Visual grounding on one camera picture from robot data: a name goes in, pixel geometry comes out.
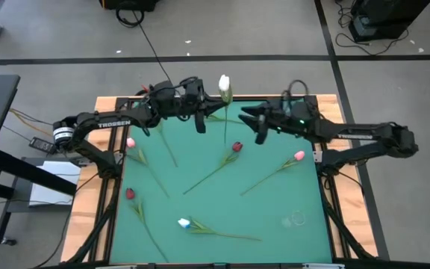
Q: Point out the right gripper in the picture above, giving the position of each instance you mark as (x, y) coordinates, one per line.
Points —
(278, 116)

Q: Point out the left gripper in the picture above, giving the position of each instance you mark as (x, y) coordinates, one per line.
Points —
(194, 97)

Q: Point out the white artificial tulip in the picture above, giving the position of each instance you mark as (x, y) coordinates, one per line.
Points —
(184, 223)
(224, 83)

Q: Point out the dark red artificial tulip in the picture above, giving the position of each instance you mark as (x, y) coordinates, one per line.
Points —
(237, 146)

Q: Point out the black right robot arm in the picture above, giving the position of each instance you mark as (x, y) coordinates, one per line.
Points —
(353, 136)

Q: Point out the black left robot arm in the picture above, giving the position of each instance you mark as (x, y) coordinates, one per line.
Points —
(114, 124)

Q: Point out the translucent ribbed glass vase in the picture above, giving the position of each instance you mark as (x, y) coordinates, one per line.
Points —
(286, 222)

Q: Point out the pink artificial tulip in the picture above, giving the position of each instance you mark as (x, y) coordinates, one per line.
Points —
(130, 142)
(299, 155)

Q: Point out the green table mat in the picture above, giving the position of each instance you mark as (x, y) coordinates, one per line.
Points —
(237, 209)

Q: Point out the black box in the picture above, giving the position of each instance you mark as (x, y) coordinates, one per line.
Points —
(129, 3)

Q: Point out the black equipment case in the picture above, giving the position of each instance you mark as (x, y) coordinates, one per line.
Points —
(383, 18)

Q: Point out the black power adapter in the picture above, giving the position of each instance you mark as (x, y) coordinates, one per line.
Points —
(43, 145)

